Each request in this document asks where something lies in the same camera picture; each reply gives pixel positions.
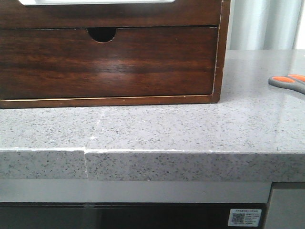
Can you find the dark wooden drawer cabinet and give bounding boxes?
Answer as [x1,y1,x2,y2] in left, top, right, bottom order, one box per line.
[0,0,230,109]

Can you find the wooden drawer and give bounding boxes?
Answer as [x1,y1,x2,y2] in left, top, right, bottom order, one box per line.
[0,0,222,29]
[0,26,218,99]

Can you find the white QR code sticker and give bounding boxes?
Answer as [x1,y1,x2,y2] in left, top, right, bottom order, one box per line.
[228,209,262,227]

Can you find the grey cabinet door panel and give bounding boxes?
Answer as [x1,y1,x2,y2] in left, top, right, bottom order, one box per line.
[264,183,305,229]

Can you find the grey orange scissors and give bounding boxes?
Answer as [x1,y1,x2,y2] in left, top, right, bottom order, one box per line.
[268,74,305,94]

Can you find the black glass appliance door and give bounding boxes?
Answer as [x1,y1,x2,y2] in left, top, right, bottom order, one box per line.
[0,202,266,229]

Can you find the white curtain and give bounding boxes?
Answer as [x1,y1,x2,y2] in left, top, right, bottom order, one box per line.
[227,0,305,50]

